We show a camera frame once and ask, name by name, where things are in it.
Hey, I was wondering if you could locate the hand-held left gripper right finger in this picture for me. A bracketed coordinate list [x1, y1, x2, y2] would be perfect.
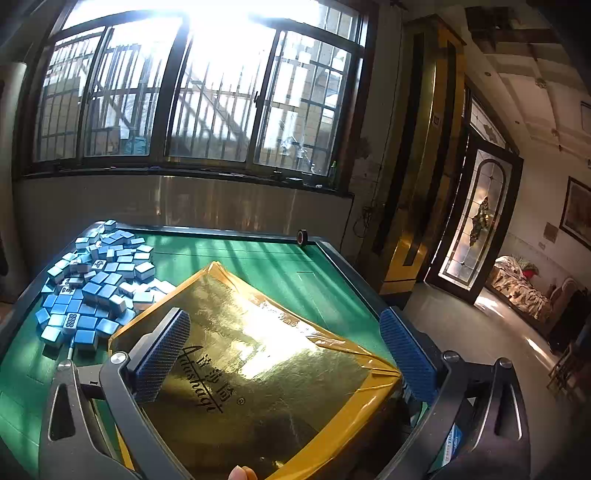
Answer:
[376, 307, 532, 480]

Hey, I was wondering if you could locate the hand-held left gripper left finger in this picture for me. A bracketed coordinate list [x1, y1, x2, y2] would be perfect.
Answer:
[39, 307, 191, 480]

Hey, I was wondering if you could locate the gold tape-wrapped box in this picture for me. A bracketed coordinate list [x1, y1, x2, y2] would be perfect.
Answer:
[108, 261, 402, 480]

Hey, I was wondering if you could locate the pile of blue mahjong tiles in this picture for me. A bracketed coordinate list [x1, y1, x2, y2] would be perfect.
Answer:
[34, 219, 178, 354]

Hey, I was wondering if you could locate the floral sofa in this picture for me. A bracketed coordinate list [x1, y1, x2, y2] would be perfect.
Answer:
[487, 256, 578, 333]

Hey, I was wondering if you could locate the stained glass door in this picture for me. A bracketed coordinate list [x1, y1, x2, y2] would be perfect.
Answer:
[425, 134, 525, 305]

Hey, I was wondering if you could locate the wooden chair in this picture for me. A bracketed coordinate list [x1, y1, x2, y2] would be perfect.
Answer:
[547, 323, 591, 402]

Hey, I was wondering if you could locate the gold wooden cabinet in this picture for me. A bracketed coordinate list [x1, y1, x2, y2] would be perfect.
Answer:
[369, 14, 467, 296]

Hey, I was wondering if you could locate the barred window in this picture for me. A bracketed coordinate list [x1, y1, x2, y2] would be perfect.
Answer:
[16, 0, 370, 190]

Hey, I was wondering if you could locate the tangled cable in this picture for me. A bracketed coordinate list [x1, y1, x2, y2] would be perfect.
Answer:
[353, 203, 377, 236]

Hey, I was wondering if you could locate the framed wall picture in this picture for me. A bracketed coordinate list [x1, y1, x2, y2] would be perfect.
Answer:
[558, 176, 591, 250]

